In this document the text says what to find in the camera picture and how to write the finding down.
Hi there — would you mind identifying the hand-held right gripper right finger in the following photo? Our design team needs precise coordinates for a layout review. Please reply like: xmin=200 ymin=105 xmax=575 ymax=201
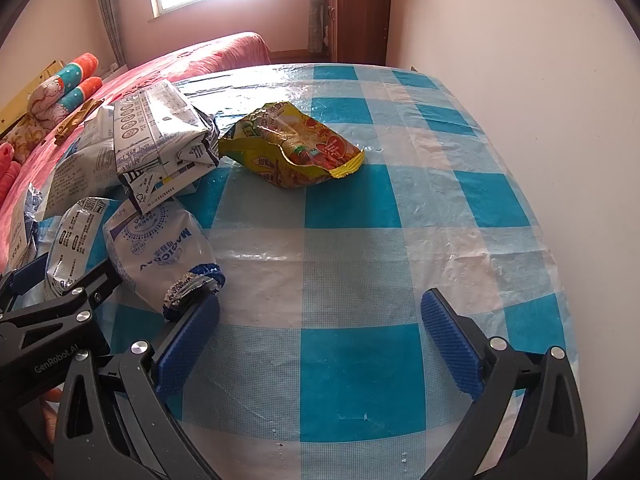
xmin=420 ymin=287 xmax=588 ymax=480

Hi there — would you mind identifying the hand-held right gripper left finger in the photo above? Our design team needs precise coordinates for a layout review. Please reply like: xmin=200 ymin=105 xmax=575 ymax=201
xmin=52 ymin=292 xmax=223 ymax=480

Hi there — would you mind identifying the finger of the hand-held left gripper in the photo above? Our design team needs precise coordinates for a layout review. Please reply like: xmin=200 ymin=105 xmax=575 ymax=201
xmin=0 ymin=259 xmax=123 ymax=356
xmin=0 ymin=259 xmax=50 ymax=311

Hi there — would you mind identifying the silver barcode packet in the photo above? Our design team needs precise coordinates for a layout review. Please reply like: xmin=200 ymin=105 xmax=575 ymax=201
xmin=42 ymin=105 xmax=126 ymax=216

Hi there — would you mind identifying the person's left hand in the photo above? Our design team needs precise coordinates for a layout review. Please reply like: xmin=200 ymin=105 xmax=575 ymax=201
xmin=40 ymin=387 xmax=63 ymax=443

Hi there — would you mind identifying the folded pink blanket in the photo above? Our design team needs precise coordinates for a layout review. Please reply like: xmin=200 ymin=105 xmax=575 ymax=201
xmin=0 ymin=142 xmax=23 ymax=201

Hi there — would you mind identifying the blue checkered tablecloth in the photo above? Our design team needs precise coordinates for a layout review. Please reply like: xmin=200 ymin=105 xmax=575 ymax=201
xmin=10 ymin=62 xmax=581 ymax=480

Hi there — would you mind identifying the floral pillow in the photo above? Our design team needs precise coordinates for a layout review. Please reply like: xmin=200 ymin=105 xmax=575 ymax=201
xmin=0 ymin=115 xmax=51 ymax=161

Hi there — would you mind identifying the golden cloth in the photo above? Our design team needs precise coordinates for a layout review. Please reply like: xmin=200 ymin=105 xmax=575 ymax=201
xmin=54 ymin=99 xmax=103 ymax=145

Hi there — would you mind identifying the rolled teal orange quilt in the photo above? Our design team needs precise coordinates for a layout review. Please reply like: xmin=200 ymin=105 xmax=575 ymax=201
xmin=35 ymin=76 xmax=103 ymax=126
xmin=30 ymin=52 xmax=101 ymax=106

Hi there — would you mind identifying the yellow cardboard sheet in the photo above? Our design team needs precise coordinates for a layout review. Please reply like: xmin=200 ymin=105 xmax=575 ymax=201
xmin=0 ymin=60 xmax=63 ymax=133

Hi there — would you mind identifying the yellow snack bag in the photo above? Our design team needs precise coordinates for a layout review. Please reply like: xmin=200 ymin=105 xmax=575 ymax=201
xmin=218 ymin=101 xmax=365 ymax=190

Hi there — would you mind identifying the bed with pink blanket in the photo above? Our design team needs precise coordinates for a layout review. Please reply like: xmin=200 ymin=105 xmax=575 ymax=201
xmin=0 ymin=31 xmax=273 ymax=271

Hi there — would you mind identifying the grey checked curtain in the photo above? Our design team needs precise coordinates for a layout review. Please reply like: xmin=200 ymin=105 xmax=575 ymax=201
xmin=92 ymin=0 xmax=126 ymax=66

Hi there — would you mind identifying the wooden cabinet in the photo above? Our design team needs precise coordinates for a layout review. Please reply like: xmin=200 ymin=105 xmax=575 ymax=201
xmin=322 ymin=0 xmax=393 ymax=66

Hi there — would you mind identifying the floral curtain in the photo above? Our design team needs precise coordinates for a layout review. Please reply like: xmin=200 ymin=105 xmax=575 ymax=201
xmin=307 ymin=0 xmax=333 ymax=56

